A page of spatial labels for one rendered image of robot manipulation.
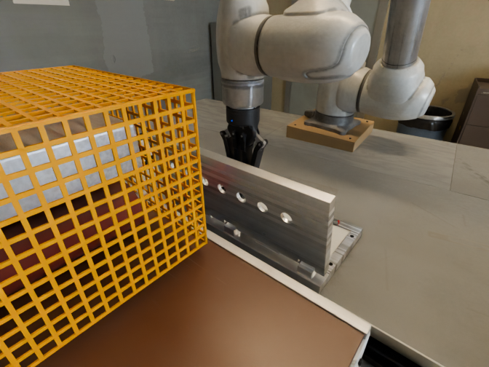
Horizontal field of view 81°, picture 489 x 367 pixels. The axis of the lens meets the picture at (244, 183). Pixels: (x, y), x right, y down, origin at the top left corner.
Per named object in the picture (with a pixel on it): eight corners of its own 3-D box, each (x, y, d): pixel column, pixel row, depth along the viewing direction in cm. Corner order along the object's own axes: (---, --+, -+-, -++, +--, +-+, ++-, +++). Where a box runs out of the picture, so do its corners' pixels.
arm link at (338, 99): (325, 102, 126) (334, 48, 115) (366, 111, 117) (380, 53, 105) (307, 111, 116) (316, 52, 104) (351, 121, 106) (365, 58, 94)
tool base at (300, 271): (360, 236, 65) (364, 223, 63) (318, 294, 51) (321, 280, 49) (220, 177, 89) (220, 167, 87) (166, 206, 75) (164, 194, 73)
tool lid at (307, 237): (335, 195, 40) (330, 203, 39) (328, 274, 51) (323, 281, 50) (150, 129, 64) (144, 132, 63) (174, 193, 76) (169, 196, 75)
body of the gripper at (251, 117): (268, 104, 63) (266, 143, 67) (239, 98, 67) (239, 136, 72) (247, 111, 58) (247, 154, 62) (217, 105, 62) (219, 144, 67)
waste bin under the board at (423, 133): (434, 167, 297) (457, 108, 266) (430, 185, 265) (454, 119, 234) (389, 157, 319) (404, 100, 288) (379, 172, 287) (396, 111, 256)
